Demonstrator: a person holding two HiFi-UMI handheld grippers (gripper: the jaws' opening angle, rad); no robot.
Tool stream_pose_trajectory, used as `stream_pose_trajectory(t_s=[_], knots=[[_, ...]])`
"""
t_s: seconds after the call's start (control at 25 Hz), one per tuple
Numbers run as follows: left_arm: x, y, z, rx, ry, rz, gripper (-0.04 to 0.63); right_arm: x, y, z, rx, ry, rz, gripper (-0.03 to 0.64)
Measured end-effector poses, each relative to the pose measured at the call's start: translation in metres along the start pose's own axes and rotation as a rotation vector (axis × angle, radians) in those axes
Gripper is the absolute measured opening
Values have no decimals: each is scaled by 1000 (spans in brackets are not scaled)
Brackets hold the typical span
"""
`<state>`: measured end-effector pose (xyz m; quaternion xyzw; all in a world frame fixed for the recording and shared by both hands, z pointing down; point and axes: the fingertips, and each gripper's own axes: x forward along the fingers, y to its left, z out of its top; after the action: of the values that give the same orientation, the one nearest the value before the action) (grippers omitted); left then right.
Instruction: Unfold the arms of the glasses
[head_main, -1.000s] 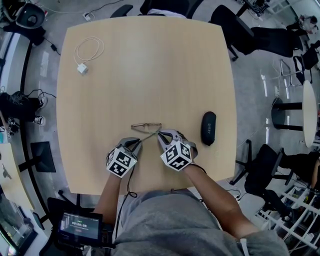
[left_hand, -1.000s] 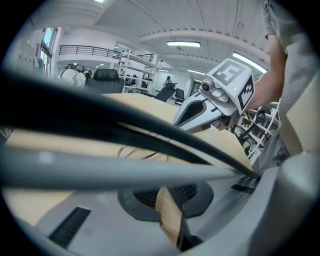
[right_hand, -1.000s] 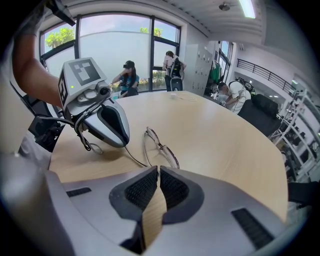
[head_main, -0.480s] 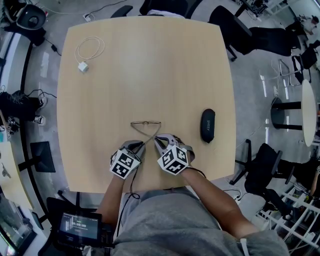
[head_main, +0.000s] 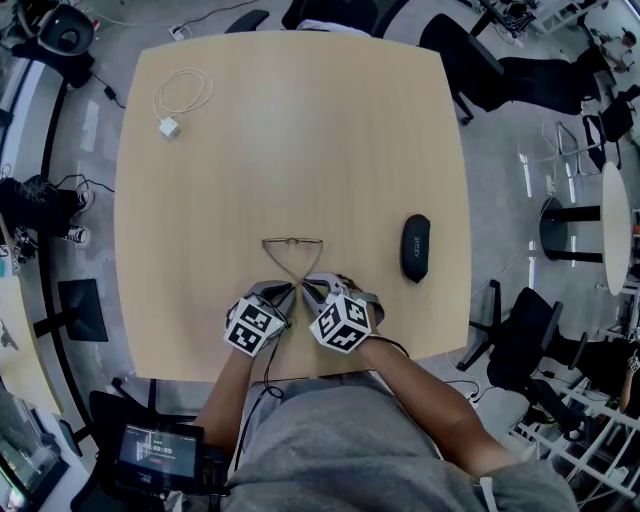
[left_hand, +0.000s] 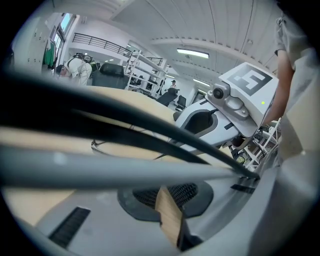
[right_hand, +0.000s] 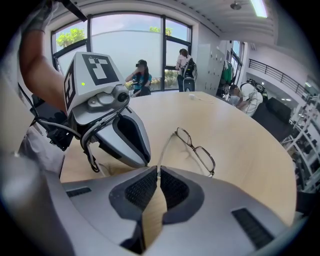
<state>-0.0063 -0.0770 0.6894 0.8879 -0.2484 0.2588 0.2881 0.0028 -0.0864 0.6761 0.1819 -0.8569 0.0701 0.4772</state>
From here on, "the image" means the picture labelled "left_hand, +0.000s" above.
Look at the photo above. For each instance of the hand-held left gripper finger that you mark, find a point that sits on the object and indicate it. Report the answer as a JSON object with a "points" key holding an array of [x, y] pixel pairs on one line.
{"points": [[100, 170], [105, 210]]}

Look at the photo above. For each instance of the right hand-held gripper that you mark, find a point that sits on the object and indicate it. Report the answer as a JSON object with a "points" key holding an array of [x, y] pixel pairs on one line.
{"points": [[250, 100]]}

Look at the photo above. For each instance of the eyeglasses with thin frame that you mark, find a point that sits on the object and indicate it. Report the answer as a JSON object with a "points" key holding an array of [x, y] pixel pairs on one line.
{"points": [[98, 148]]}

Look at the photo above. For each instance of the person's right forearm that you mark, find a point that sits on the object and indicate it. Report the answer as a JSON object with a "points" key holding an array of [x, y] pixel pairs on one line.
{"points": [[282, 87]]}

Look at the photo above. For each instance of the black glasses case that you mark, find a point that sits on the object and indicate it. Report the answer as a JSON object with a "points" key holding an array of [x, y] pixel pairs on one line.
{"points": [[177, 116]]}

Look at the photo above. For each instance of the reclined black office chair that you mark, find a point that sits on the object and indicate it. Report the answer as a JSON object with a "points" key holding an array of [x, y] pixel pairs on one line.
{"points": [[167, 98]]}

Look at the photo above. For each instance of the long ceiling lamp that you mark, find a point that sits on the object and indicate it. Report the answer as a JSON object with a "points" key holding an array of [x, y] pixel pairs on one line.
{"points": [[201, 82], [192, 53]]}

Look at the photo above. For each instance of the white shelving rack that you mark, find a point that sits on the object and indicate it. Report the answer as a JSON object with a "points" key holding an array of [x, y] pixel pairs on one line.
{"points": [[152, 63]]}

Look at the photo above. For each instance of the black mesh office chair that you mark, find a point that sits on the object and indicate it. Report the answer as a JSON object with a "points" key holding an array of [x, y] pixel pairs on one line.
{"points": [[110, 77]]}

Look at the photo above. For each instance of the black backpack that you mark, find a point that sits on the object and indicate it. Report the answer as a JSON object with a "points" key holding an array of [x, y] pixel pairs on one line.
{"points": [[86, 58]]}

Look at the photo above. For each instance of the person's gray shirt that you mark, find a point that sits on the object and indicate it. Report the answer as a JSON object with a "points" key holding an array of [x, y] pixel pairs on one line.
{"points": [[300, 75]]}

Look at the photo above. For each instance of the green hanging clothes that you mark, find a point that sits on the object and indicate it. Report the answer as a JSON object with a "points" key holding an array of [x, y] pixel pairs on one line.
{"points": [[50, 55]]}

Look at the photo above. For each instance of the black balcony railing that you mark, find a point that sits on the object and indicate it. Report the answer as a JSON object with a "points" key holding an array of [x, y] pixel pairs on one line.
{"points": [[100, 43]]}

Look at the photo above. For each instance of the gray lockers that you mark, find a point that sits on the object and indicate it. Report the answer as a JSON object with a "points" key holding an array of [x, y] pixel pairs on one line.
{"points": [[35, 45]]}

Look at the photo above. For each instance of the black-framed window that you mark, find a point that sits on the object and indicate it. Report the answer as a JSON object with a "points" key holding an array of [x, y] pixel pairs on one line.
{"points": [[65, 21]]}

